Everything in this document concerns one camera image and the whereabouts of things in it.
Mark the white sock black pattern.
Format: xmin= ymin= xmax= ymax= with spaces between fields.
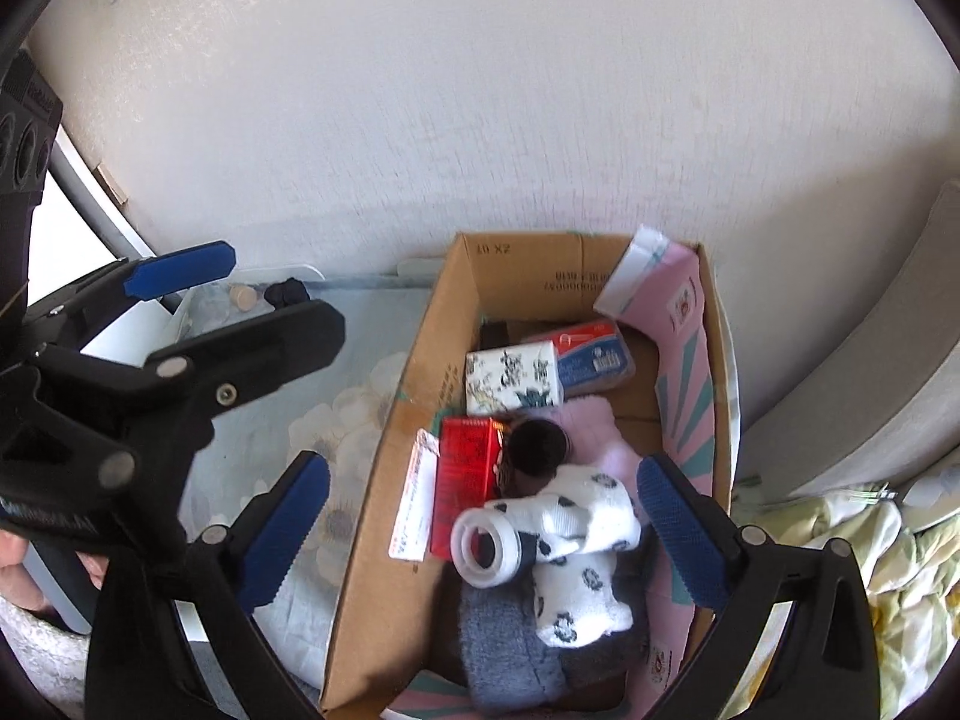
xmin=484 ymin=465 xmax=643 ymax=565
xmin=531 ymin=546 xmax=635 ymax=648

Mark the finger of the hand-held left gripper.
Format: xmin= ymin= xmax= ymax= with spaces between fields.
xmin=21 ymin=240 xmax=238 ymax=350
xmin=28 ymin=298 xmax=347 ymax=470

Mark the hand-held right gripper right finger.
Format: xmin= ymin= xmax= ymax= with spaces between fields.
xmin=636 ymin=452 xmax=880 ymax=720

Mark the grey fluffy sock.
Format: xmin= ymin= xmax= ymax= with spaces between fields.
xmin=459 ymin=576 xmax=647 ymax=716

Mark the pink fluffy sock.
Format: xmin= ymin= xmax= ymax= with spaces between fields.
xmin=525 ymin=397 xmax=647 ymax=500

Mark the white and blue envelope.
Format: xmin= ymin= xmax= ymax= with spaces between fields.
xmin=594 ymin=225 xmax=671 ymax=317

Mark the dark round lid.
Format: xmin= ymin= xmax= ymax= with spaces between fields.
xmin=508 ymin=420 xmax=572 ymax=497

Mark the white tape roll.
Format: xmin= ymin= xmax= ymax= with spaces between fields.
xmin=450 ymin=506 xmax=538 ymax=588

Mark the white packet red print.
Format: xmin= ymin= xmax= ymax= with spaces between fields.
xmin=388 ymin=427 xmax=442 ymax=562

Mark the red drink carton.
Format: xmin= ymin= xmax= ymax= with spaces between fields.
xmin=429 ymin=417 xmax=511 ymax=560

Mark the blue and red packet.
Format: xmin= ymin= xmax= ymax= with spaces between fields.
xmin=521 ymin=319 xmax=635 ymax=395

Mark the floral blanket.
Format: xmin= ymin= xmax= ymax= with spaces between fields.
xmin=731 ymin=465 xmax=960 ymax=720

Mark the cardboard box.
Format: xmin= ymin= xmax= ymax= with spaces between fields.
xmin=321 ymin=229 xmax=743 ymax=720

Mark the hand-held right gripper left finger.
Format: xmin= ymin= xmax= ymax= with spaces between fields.
xmin=85 ymin=450 xmax=332 ymax=720

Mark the clear plastic storage bin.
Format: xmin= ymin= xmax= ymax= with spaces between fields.
xmin=171 ymin=286 xmax=422 ymax=691

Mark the white floral tissue pack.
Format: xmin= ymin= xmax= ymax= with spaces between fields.
xmin=465 ymin=341 xmax=565 ymax=418

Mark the person's left hand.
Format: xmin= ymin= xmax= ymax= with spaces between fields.
xmin=0 ymin=529 xmax=107 ymax=616

